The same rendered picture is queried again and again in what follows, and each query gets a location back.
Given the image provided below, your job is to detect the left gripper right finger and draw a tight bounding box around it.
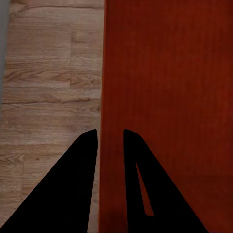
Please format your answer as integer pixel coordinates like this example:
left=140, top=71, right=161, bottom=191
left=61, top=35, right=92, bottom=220
left=123, top=129, right=208, bottom=233

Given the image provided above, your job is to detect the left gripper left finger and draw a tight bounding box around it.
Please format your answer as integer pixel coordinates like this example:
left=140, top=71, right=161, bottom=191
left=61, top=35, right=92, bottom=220
left=0, top=129, right=98, bottom=233

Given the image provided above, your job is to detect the storage box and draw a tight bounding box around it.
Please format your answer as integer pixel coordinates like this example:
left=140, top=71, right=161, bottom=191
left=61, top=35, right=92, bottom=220
left=98, top=0, right=233, bottom=233

